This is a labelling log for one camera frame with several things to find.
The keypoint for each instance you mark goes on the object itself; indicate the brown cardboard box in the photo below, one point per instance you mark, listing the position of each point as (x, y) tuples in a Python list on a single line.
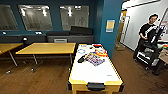
[(120, 47)]

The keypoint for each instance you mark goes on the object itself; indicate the red orange game box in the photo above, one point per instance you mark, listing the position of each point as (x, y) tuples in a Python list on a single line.
[(101, 52)]

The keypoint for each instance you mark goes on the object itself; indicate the yellow framed wall sign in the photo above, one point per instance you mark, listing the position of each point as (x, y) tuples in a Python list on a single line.
[(110, 25)]

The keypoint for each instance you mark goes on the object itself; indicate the small black round object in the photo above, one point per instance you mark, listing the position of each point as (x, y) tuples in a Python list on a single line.
[(24, 40)]

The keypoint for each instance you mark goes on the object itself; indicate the interior glass window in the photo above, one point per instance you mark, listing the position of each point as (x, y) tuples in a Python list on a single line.
[(6, 18), (74, 17), (35, 17)]

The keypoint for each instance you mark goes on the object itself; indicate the small red flat item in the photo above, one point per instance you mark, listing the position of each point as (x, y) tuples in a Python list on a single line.
[(96, 45)]

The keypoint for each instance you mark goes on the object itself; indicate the long grey sofa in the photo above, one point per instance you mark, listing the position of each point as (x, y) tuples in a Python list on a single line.
[(20, 38)]

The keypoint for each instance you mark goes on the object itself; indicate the black wheeled cart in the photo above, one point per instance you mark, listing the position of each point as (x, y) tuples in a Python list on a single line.
[(150, 56)]

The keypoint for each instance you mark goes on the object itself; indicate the black sofa backrest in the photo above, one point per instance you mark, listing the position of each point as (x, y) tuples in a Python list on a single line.
[(81, 30)]

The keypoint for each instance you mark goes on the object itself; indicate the black oval object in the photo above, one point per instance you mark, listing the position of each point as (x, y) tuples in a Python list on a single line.
[(81, 60)]

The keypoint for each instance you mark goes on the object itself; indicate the person in black clothes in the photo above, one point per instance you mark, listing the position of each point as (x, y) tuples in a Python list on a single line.
[(146, 33)]

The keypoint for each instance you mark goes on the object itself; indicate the yellow air hockey table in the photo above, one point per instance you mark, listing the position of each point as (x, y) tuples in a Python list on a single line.
[(95, 71)]

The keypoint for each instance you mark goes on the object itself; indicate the clear white bowl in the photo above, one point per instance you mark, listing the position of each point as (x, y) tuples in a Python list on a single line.
[(81, 51)]

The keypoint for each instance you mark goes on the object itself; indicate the white rectangular flat object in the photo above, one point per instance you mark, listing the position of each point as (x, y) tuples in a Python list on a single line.
[(60, 40)]

